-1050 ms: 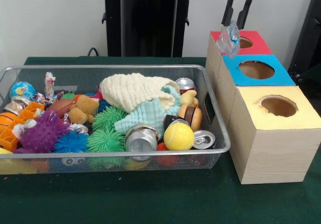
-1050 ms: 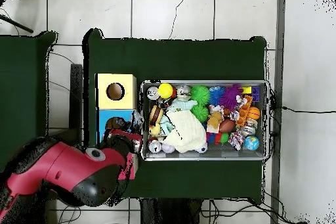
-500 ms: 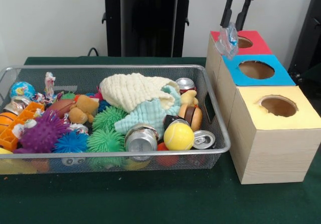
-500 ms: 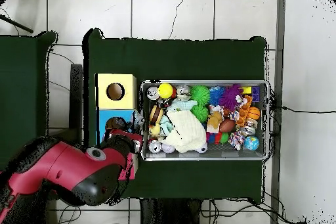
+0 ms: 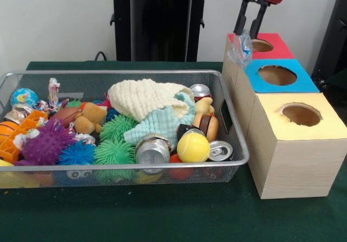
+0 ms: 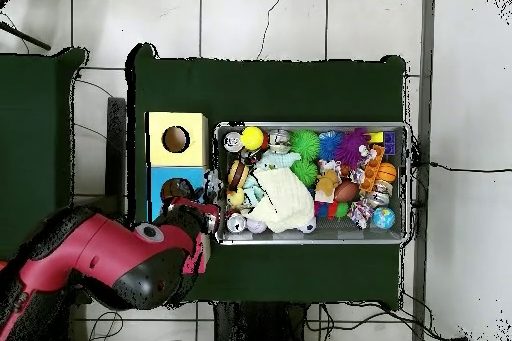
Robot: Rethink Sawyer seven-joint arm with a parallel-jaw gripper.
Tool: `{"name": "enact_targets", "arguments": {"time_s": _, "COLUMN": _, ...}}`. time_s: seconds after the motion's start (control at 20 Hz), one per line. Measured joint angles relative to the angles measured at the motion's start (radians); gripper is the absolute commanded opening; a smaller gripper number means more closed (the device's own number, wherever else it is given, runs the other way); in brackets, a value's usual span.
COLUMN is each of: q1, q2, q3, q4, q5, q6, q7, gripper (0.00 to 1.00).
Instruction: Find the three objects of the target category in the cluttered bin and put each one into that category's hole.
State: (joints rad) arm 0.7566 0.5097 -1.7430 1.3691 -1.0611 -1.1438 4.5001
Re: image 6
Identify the yellow plush duck toy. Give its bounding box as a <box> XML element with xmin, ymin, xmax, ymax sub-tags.
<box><xmin>226</xmin><ymin>189</ymin><xmax>247</xmax><ymax>211</ymax></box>

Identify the small toy hamburger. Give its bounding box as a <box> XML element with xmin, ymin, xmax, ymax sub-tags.
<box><xmin>227</xmin><ymin>160</ymin><xmax>251</xmax><ymax>191</ymax></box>

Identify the cream knitted cloth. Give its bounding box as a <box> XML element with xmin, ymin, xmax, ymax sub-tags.
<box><xmin>251</xmin><ymin>166</ymin><xmax>318</xmax><ymax>235</ymax></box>

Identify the purple spiky ball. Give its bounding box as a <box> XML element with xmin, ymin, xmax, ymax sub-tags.
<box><xmin>333</xmin><ymin>128</ymin><xmax>371</xmax><ymax>168</ymax></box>

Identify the wooden box with three holes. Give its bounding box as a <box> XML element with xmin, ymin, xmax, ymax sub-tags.
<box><xmin>146</xmin><ymin>111</ymin><xmax>212</xmax><ymax>275</ymax></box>

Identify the clear shallow mesh bin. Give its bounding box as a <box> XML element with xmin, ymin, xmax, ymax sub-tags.
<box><xmin>213</xmin><ymin>122</ymin><xmax>414</xmax><ymax>246</ymax></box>

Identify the red soda can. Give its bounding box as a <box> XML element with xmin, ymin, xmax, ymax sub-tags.
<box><xmin>226</xmin><ymin>212</ymin><xmax>249</xmax><ymax>235</ymax></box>

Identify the silver can with pull tab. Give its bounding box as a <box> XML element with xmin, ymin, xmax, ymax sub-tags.
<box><xmin>222</xmin><ymin>131</ymin><xmax>244</xmax><ymax>154</ymax></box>

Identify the yellow tennis ball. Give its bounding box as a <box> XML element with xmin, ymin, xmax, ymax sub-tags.
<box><xmin>241</xmin><ymin>126</ymin><xmax>266</xmax><ymax>151</ymax></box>

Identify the light teal cloth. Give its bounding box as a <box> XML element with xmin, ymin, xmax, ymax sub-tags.
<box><xmin>254</xmin><ymin>151</ymin><xmax>304</xmax><ymax>173</ymax></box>

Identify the crushed silver can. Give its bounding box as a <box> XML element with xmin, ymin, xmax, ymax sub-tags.
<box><xmin>267</xmin><ymin>128</ymin><xmax>293</xmax><ymax>155</ymax></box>

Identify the black side stand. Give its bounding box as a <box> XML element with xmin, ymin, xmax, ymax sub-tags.
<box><xmin>71</xmin><ymin>96</ymin><xmax>129</xmax><ymax>214</ymax></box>

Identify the green spiky ball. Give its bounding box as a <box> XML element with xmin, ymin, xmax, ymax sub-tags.
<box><xmin>290</xmin><ymin>129</ymin><xmax>321</xmax><ymax>160</ymax></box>

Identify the dark green side table cloth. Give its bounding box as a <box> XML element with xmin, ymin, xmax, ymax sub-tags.
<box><xmin>0</xmin><ymin>48</ymin><xmax>89</xmax><ymax>262</ymax></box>

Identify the blue globe ball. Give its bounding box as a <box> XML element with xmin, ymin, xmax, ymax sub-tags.
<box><xmin>372</xmin><ymin>206</ymin><xmax>397</xmax><ymax>231</ymax></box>

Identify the small orange basketball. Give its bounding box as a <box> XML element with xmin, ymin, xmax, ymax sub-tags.
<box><xmin>376</xmin><ymin>162</ymin><xmax>399</xmax><ymax>185</ymax></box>

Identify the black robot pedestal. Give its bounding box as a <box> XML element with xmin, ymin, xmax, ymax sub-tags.
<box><xmin>214</xmin><ymin>300</ymin><xmax>321</xmax><ymax>341</ymax></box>

